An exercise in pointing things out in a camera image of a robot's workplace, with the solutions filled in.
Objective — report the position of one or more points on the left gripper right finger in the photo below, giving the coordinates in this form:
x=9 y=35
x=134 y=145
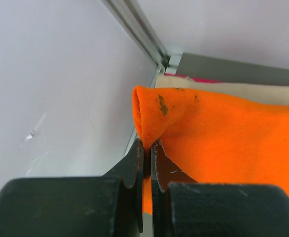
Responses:
x=163 y=172

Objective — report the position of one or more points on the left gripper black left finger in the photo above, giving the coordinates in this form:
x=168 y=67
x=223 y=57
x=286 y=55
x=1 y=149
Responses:
x=128 y=215

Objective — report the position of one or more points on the orange t shirt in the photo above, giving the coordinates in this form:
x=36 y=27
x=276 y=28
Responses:
x=215 y=137

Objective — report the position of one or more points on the folded red t shirt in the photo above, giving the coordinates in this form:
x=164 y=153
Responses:
x=201 y=80

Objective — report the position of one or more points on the folded beige t shirt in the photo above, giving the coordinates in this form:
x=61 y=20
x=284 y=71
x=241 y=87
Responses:
x=268 y=94

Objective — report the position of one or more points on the aluminium corner post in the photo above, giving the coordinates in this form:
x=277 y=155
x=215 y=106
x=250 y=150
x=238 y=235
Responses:
x=132 y=18

